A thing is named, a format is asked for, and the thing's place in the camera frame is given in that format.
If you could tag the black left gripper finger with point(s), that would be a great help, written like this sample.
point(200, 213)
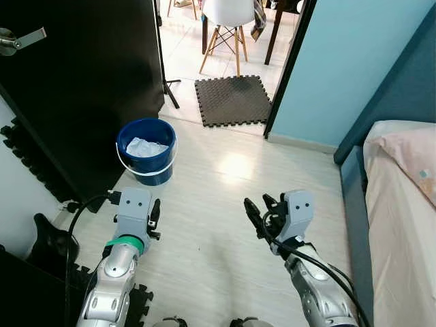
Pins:
point(155, 212)

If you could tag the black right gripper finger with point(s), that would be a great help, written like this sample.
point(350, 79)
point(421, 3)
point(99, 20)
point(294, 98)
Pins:
point(255, 218)
point(270, 201)

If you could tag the pink pillow orange spots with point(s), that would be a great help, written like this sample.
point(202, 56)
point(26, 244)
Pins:
point(412, 157)

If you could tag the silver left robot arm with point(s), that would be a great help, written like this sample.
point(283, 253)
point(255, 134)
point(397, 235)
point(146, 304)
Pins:
point(109, 286)

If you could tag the black room door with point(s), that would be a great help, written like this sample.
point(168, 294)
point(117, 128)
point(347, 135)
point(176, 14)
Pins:
point(82, 68)

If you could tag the blue plastic bucket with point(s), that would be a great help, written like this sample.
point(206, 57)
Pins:
point(146, 172)

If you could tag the white crumpled cloth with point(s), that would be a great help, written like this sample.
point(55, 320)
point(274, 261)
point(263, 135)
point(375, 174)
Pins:
point(146, 148)

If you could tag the black foam puzzle mat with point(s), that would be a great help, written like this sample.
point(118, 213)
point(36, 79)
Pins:
point(139, 305)

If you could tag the grey left robot leg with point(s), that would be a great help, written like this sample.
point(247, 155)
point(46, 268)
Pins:
point(169, 322)

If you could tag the grey robot leg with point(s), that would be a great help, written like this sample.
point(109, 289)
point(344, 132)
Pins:
point(169, 322)
point(242, 322)

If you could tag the black chair leg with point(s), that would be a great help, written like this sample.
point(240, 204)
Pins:
point(51, 245)

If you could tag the grey right robot leg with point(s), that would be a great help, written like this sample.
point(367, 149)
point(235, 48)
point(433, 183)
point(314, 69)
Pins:
point(242, 322)

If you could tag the dark grey foam puzzle mat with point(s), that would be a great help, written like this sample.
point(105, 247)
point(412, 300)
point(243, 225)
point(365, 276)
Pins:
point(233, 101)

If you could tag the black foam puzzle tiles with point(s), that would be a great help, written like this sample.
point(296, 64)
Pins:
point(34, 163)

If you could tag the black tripod stand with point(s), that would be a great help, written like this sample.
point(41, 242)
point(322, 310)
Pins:
point(167, 68)

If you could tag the grey plaid hanging cloth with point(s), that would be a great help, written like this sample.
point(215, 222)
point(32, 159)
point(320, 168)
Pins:
point(259, 19)

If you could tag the white chair wooden legs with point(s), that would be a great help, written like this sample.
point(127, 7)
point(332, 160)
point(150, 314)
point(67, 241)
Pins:
point(228, 12)

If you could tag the chair with wooden legs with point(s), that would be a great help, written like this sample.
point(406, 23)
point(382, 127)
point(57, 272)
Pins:
point(194, 8)

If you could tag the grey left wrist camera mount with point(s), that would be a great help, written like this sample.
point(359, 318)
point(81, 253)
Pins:
point(133, 208)

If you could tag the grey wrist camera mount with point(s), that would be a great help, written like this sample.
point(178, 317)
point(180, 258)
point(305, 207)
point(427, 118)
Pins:
point(298, 211)
point(133, 208)

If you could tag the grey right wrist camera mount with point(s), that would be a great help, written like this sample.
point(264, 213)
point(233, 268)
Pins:
point(298, 211)

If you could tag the black door frame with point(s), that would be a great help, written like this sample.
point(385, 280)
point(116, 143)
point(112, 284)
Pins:
point(289, 75)

